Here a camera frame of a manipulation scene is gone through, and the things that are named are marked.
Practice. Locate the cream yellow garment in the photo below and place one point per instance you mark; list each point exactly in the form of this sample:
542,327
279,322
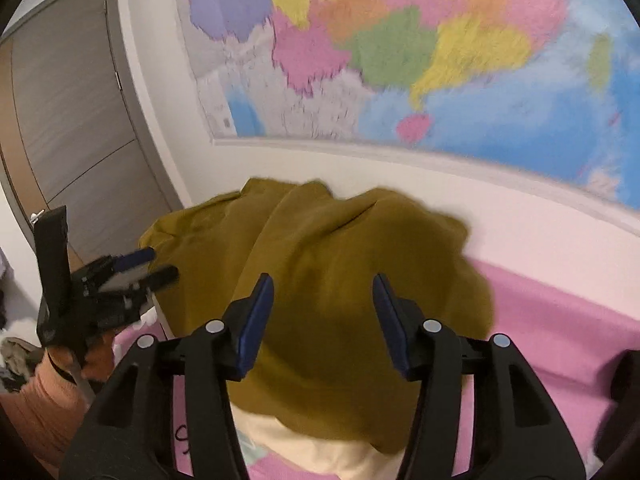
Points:
263,438

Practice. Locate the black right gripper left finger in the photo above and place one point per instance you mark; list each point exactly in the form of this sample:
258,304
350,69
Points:
128,432

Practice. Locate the olive green jacket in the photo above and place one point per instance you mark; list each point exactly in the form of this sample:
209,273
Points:
323,370

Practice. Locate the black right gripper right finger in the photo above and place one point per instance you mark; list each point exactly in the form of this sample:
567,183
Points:
518,433

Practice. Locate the colourful wall map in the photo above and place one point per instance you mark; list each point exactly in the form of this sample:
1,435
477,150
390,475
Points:
547,87

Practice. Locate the black garment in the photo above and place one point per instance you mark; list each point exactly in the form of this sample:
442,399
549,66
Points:
621,426

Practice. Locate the grey wooden door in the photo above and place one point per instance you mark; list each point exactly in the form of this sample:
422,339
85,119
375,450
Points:
73,133

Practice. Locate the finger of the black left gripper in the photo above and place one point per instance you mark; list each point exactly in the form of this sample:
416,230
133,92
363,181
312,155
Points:
135,294
101,270

